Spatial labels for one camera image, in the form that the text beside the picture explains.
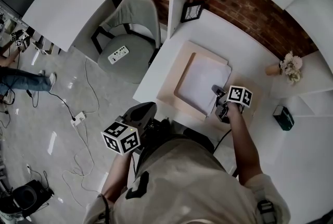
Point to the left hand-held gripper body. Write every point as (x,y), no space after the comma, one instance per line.
(121,138)

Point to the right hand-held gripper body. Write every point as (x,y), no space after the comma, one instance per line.
(239,95)

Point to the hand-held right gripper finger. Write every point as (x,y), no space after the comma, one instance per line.
(217,90)

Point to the white A4 paper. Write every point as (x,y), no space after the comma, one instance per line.
(203,79)

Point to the person's left forearm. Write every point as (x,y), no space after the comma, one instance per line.
(117,178)

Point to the person's right forearm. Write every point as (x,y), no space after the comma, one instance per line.
(244,144)

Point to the person's dark trousers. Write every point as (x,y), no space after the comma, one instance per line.
(161,129)

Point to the small white power strip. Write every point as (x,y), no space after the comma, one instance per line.
(78,118)

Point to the green tissue pack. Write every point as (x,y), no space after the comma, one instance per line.
(283,118)

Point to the pink vase with pale flowers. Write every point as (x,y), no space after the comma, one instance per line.
(288,66)

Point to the grey upholstered chair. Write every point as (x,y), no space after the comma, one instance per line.
(130,56)

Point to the long white socket strip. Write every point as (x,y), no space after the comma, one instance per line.
(118,55)

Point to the person's beige shirt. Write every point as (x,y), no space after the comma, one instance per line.
(187,181)

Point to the black equipment box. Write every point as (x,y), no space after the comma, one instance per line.
(28,194)

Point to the white side desk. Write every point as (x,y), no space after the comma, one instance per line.
(65,14)

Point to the black picture frame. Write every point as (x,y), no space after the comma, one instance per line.
(191,12)

